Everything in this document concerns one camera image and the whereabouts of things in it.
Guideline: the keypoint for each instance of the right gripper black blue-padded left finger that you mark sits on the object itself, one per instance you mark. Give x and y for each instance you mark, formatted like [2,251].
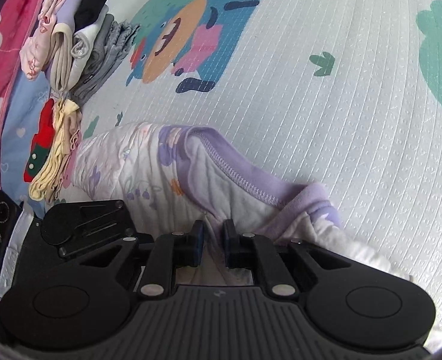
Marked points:
[169,253]

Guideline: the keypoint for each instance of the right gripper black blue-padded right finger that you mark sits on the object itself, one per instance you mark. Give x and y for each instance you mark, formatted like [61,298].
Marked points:
[257,254]

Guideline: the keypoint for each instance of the white floral quilted baby garment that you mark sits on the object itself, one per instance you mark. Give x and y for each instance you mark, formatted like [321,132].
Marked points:
[171,176]

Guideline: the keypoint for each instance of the red green yellow folded clothes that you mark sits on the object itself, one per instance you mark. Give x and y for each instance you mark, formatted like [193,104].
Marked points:
[51,149]

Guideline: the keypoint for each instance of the pink grey folded clothes stack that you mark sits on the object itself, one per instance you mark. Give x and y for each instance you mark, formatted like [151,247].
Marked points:
[77,44]

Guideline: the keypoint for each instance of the colourful cartoon play mat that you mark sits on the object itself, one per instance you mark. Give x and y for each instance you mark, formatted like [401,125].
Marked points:
[345,93]

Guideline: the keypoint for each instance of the pink and blue blanket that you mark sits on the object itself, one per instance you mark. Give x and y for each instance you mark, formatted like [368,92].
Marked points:
[20,101]

